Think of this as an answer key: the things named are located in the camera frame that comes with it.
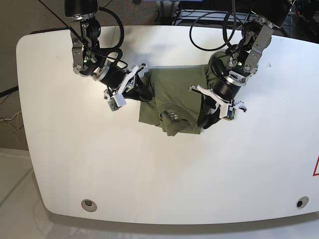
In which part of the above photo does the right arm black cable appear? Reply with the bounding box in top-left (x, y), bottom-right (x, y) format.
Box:
top-left (98, 6), bottom-right (128, 73)

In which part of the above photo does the left table cable grommet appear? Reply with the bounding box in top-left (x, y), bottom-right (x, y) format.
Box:
top-left (81, 199), bottom-right (97, 212)

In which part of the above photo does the grey metal frame rail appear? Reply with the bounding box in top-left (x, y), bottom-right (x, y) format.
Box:
top-left (172, 9), bottom-right (255, 28)

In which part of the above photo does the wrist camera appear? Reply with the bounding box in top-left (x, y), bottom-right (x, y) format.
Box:
top-left (107, 94), bottom-right (127, 112)
top-left (225, 105), bottom-right (237, 120)

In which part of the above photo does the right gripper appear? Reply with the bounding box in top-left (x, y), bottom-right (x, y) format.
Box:
top-left (103, 63), bottom-right (153, 102)

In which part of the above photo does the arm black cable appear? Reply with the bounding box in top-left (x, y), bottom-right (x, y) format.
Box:
top-left (98, 6), bottom-right (128, 73)
top-left (189, 0), bottom-right (252, 52)

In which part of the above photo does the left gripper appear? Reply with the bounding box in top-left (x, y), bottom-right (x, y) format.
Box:
top-left (189, 77), bottom-right (247, 129)

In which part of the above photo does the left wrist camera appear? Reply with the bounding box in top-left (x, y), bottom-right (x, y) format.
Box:
top-left (225, 105), bottom-right (237, 120)

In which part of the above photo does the yellow floor cable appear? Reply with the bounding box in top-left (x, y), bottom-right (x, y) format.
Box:
top-left (0, 112), bottom-right (23, 131)

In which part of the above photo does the olive green T-shirt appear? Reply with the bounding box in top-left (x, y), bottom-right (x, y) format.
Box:
top-left (139, 51), bottom-right (229, 136)

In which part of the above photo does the table cable grommet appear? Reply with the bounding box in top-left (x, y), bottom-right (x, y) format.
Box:
top-left (81, 199), bottom-right (97, 212)
top-left (296, 196), bottom-right (309, 209)

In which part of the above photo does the grey metal table leg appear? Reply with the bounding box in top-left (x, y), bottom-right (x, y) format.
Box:
top-left (156, 0), bottom-right (180, 25)

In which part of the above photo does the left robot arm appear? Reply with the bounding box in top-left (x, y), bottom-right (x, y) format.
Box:
top-left (190, 0), bottom-right (295, 129)

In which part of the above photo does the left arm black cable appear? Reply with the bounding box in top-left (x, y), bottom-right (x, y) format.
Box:
top-left (189, 0), bottom-right (252, 52)

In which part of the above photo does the white floor cable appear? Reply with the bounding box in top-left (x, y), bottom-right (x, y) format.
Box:
top-left (0, 112), bottom-right (21, 123)

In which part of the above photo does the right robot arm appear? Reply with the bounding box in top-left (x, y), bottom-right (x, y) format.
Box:
top-left (64, 0), bottom-right (153, 102)

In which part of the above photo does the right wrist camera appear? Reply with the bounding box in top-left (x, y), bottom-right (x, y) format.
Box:
top-left (107, 94), bottom-right (127, 112)

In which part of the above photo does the right table cable grommet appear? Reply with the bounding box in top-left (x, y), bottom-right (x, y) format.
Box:
top-left (296, 196), bottom-right (309, 209)

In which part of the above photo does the black bar under table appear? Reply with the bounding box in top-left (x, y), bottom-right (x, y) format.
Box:
top-left (0, 85), bottom-right (19, 98)

